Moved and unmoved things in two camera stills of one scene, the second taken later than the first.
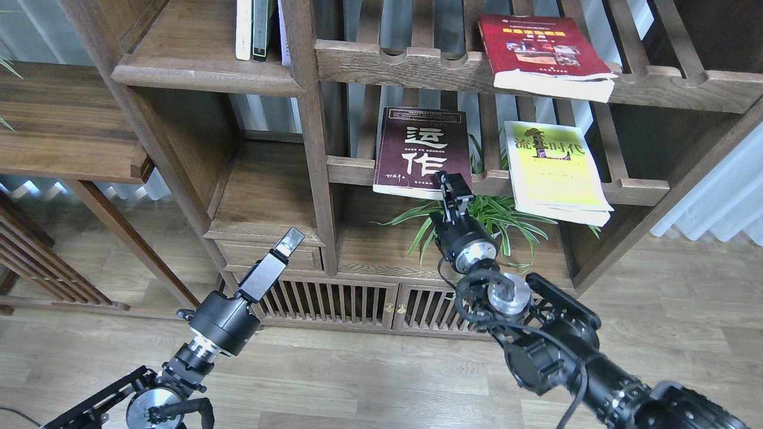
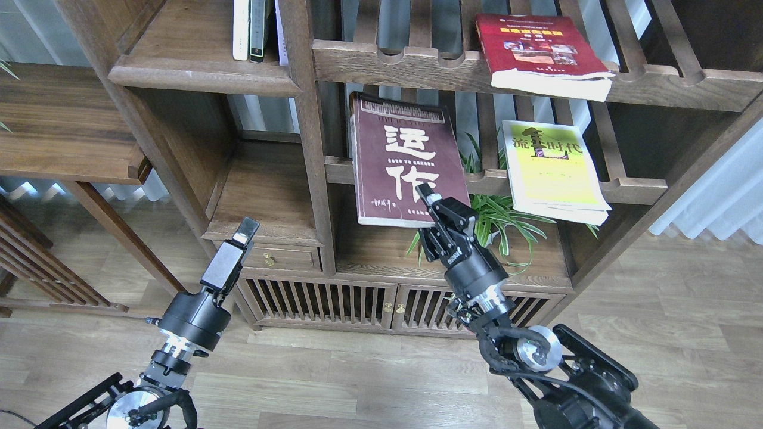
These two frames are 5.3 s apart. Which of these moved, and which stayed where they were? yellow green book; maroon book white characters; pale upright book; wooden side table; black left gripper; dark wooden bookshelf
Moved: maroon book white characters; black left gripper
Stayed: dark wooden bookshelf; yellow green book; wooden side table; pale upright book
